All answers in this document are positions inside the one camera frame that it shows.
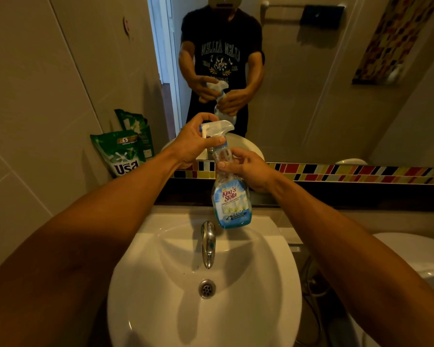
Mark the person's left hand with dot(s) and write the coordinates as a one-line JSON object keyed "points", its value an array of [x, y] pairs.
{"points": [[186, 144]]}

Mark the person's right hand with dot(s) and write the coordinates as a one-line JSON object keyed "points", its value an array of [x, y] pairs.
{"points": [[255, 171]]}

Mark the person's left thumb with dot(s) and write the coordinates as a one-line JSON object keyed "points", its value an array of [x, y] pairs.
{"points": [[213, 141]]}

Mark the person's right thumb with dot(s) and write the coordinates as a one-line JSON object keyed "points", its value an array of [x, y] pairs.
{"points": [[241, 152]]}

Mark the clear blue-label spray bottle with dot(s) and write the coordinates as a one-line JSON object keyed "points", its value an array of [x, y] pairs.
{"points": [[231, 202]]}

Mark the person's left forearm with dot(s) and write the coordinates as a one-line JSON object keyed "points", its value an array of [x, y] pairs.
{"points": [[94, 227]]}

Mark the person's right forearm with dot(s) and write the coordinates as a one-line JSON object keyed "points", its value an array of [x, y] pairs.
{"points": [[347, 256]]}

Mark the green detergent pouch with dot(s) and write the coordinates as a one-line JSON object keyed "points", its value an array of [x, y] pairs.
{"points": [[121, 155]]}

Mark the chrome faucet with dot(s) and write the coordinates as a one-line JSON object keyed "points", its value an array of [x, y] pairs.
{"points": [[208, 245]]}

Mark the white ceramic sink basin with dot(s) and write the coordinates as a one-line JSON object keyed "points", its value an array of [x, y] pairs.
{"points": [[246, 285]]}

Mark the metal sink drain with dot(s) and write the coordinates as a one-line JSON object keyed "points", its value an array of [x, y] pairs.
{"points": [[207, 289]]}

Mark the white toilet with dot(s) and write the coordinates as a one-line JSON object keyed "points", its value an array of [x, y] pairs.
{"points": [[412, 256]]}

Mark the large wall mirror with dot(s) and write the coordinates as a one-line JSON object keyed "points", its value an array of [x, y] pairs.
{"points": [[311, 104]]}

